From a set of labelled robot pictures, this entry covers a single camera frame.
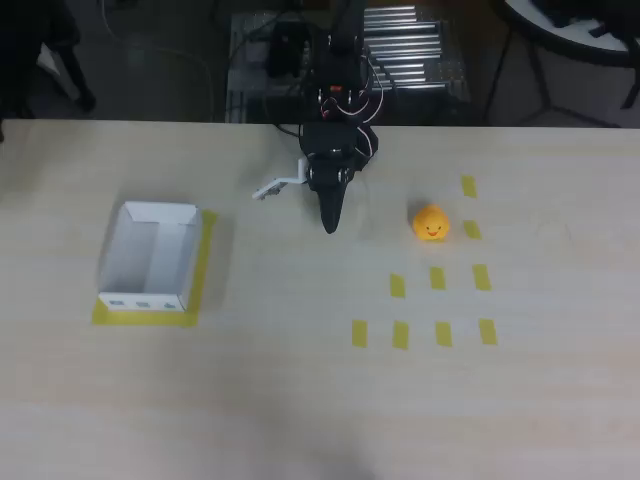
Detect yellow rubber duck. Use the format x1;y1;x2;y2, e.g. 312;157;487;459
412;203;452;245

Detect white cardboard box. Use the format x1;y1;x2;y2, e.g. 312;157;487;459
97;200;204;314

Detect round white table black legs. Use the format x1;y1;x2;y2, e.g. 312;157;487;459
487;0;640;126

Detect dark bag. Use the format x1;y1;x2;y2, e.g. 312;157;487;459
529;0;594;29

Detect white chair part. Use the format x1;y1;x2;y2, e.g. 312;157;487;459
35;42;66;81

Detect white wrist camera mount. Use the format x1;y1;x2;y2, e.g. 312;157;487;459
252;158;307;202

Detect red white servo cable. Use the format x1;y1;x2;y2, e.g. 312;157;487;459
355;127;377;161
319;52;387;124

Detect black power cable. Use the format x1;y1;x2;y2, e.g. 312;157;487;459
271;122;304;141

